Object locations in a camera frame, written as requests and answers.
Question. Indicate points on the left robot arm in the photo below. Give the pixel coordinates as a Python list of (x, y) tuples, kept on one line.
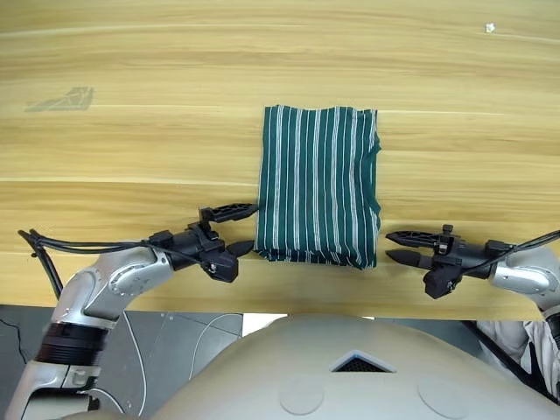
[(92, 289)]

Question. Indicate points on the green white striped T-shirt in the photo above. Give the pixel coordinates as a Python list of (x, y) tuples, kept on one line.
[(315, 184)]

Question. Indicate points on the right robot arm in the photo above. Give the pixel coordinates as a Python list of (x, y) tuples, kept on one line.
[(525, 271)]

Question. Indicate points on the small white paper scrap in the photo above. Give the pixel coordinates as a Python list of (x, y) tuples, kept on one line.
[(489, 28)]

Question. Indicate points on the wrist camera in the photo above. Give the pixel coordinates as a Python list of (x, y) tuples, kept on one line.
[(222, 267), (442, 282)]

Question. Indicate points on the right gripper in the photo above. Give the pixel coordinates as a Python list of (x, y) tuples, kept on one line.
[(466, 258)]

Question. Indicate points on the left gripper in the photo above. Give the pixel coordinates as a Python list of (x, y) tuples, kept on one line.
[(192, 246)]

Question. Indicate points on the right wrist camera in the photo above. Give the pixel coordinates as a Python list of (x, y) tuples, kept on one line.
[(442, 282)]

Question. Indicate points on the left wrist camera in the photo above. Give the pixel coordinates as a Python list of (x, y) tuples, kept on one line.
[(222, 267)]

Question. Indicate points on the robot body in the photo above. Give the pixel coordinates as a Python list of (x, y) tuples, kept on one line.
[(350, 372)]

